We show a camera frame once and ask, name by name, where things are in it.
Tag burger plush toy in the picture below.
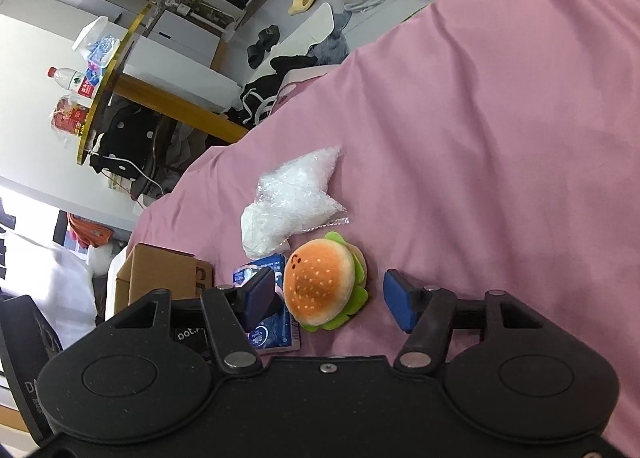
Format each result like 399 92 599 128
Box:
282 231 369 335

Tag black polka dot bag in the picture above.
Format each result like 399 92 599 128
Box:
89 105 156 179

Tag round table with yellow rim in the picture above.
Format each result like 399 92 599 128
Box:
47 0 251 167

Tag blue white tissue pack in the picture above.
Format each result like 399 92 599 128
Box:
230 253 301 357

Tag white quilt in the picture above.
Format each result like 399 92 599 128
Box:
0 232 132 335

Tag clear water bottle red label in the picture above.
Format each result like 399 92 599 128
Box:
47 65 104 100

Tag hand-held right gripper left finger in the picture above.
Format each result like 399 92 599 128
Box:
106 268 280 372

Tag white floor mat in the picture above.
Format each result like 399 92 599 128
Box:
272 2 335 64

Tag black clothes pile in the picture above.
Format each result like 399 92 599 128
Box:
227 54 321 127

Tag red snack bag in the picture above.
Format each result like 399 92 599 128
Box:
49 94 94 139

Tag brown cardboard box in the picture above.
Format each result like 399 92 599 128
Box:
113 241 216 320

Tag white kitchen cabinet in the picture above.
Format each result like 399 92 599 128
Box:
149 2 247 74

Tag white cable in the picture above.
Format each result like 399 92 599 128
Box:
107 157 169 200

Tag pink bed sheet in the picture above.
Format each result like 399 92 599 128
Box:
132 0 640 458

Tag grey blue clothes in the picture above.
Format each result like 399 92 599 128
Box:
307 13 351 67

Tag blue printed plastic bag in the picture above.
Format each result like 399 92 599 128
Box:
84 35 121 70

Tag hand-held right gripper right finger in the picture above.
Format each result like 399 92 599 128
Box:
383 269 547 369

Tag clear crinkled plastic bag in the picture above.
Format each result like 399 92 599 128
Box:
239 144 350 260

